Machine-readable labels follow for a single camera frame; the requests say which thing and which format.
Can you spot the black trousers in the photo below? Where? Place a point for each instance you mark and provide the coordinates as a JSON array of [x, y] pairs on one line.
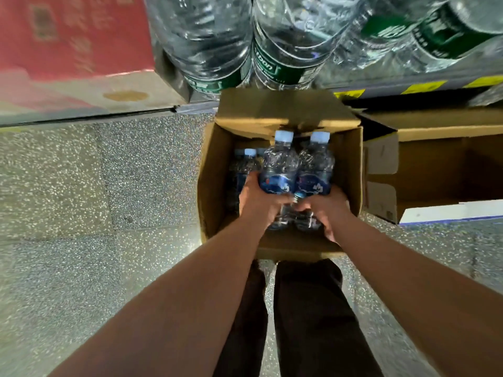
[[314, 329]]

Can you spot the empty brown cardboard box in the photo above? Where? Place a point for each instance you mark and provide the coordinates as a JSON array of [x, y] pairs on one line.
[[432, 168]]

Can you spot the grey metal shelf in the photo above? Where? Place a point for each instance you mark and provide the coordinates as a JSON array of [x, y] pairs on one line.
[[393, 84]]

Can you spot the red cardboard carton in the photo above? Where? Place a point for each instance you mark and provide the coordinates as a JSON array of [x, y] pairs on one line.
[[66, 47]]

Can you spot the person's right thumb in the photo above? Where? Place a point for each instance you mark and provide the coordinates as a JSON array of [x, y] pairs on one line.
[[304, 205]]

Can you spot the person's right hand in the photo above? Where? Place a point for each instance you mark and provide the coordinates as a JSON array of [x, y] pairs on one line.
[[330, 213]]

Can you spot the blue label water bottle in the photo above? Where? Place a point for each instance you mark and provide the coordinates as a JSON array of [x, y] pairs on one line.
[[234, 180], [316, 168], [279, 168], [248, 166]]

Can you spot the person's left forearm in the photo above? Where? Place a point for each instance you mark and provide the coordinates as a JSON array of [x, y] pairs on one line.
[[188, 306]]

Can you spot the person's right forearm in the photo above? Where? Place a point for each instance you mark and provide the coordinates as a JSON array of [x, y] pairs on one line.
[[416, 302]]

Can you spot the yellow shelf price tag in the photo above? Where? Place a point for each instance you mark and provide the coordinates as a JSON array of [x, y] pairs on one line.
[[423, 87], [349, 94], [484, 81]]

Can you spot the open brown cardboard box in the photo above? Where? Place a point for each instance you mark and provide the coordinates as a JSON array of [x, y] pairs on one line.
[[220, 172]]

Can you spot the person's left hand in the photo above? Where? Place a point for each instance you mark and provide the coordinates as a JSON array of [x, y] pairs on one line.
[[257, 202]]

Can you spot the person's left thumb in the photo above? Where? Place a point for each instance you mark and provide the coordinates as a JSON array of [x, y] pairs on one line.
[[283, 200]]

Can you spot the large green label water bottle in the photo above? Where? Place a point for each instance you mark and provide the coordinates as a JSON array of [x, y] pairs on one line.
[[377, 35], [452, 35], [204, 39], [292, 39]]

